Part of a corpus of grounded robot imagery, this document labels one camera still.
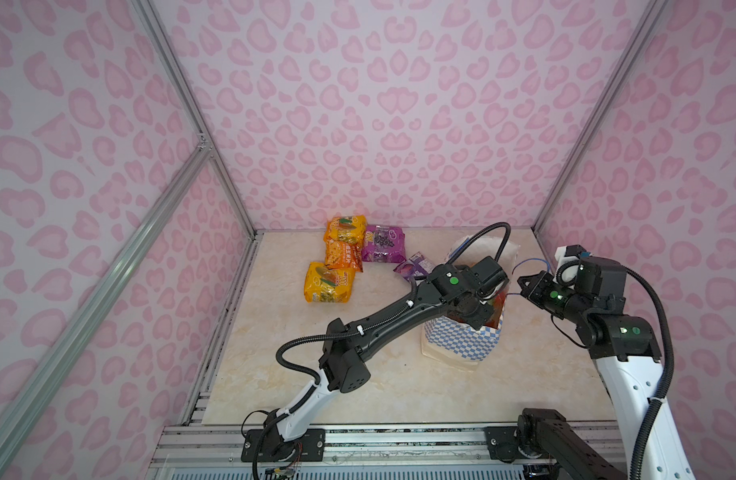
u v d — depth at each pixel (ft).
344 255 3.50
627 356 1.38
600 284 1.55
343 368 1.91
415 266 3.36
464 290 1.73
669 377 1.33
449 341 2.50
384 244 3.59
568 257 1.98
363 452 2.37
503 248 2.16
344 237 3.73
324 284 3.21
